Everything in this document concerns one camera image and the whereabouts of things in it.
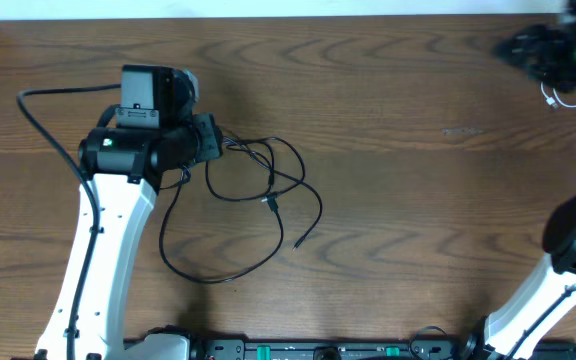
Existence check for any white usb cable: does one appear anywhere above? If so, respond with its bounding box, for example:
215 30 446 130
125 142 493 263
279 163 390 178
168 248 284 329
540 79 576 110

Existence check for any thin black cable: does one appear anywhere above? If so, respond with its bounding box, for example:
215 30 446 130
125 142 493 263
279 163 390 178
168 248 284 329
158 139 324 285

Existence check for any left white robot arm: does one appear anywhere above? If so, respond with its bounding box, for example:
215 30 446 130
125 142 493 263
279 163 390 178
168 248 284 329
34 65 222 359

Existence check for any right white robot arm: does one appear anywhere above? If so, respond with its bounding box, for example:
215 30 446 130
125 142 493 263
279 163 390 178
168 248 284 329
470 25 576 359

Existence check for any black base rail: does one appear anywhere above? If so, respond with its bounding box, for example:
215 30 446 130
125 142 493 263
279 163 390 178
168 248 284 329
122 338 576 360

